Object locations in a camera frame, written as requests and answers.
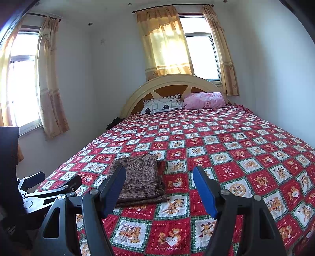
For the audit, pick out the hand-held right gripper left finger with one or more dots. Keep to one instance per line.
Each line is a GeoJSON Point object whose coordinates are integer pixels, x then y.
{"type": "Point", "coordinates": [115, 194]}

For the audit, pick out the white printed pillow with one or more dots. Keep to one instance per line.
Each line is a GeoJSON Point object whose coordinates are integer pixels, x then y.
{"type": "Point", "coordinates": [160, 104]}

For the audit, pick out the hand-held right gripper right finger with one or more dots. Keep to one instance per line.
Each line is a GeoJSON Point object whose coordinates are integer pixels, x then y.
{"type": "Point", "coordinates": [204, 192]}

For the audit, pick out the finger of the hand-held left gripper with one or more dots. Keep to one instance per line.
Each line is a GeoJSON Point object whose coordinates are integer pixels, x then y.
{"type": "Point", "coordinates": [34, 179]}
{"type": "Point", "coordinates": [69, 184]}

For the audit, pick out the yellow curtain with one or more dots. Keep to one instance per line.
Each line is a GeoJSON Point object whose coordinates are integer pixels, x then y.
{"type": "Point", "coordinates": [160, 44]}
{"type": "Point", "coordinates": [6, 73]}
{"type": "Point", "coordinates": [49, 98]}
{"type": "Point", "coordinates": [224, 61]}

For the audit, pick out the red checkered printed blanket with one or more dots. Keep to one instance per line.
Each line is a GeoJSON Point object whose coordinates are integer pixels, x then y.
{"type": "Point", "coordinates": [221, 152]}

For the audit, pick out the red ruffled cloth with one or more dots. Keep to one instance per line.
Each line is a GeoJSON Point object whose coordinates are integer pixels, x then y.
{"type": "Point", "coordinates": [242, 108]}

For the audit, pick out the brown knit garment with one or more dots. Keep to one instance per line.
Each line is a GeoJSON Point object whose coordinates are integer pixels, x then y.
{"type": "Point", "coordinates": [140, 177]}

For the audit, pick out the dark cloth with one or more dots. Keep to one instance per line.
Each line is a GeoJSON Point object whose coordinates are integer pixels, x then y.
{"type": "Point", "coordinates": [114, 123]}

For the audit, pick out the pink pillow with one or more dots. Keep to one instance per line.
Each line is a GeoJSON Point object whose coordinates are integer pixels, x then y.
{"type": "Point", "coordinates": [204, 101]}

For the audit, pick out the cream wooden headboard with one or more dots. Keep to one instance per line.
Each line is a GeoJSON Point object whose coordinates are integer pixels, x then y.
{"type": "Point", "coordinates": [172, 80]}

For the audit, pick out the dark curtain rod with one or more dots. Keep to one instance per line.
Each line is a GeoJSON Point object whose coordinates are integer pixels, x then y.
{"type": "Point", "coordinates": [190, 6]}
{"type": "Point", "coordinates": [37, 14]}

